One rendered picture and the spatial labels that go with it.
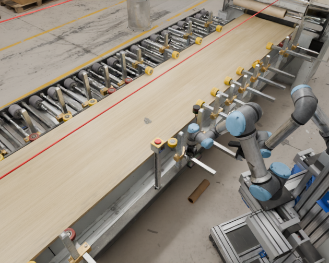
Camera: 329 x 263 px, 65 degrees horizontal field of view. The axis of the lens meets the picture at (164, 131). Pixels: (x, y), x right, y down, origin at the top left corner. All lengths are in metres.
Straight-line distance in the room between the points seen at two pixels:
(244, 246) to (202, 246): 0.39
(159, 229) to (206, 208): 0.53
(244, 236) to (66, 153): 1.65
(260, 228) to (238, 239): 0.78
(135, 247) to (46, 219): 1.04
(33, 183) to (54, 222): 0.36
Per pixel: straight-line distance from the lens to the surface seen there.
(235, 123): 1.36
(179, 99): 2.52
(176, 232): 2.68
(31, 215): 1.92
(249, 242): 2.54
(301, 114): 1.69
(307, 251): 1.77
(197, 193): 2.81
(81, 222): 1.99
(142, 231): 2.69
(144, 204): 2.01
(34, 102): 2.82
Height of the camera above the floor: 2.46
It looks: 45 degrees down
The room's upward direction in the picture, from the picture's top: 2 degrees clockwise
